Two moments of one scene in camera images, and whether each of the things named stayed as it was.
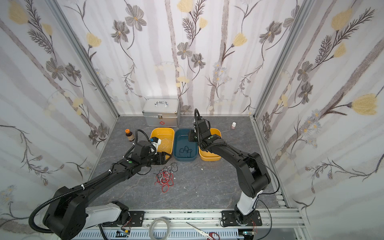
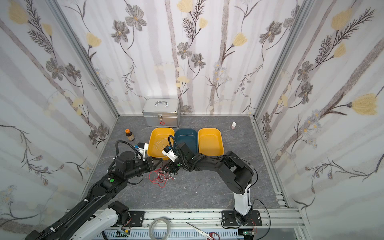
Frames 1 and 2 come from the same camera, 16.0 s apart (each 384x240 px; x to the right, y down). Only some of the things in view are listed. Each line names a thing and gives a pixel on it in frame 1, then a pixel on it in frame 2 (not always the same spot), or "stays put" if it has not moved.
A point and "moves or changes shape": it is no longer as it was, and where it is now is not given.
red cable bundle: (165, 179) moves or changes shape
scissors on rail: (208, 235) stays put
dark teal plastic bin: (183, 149) stays put
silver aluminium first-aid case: (162, 112) stays put
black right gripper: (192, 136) to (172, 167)
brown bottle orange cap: (129, 135) stays put
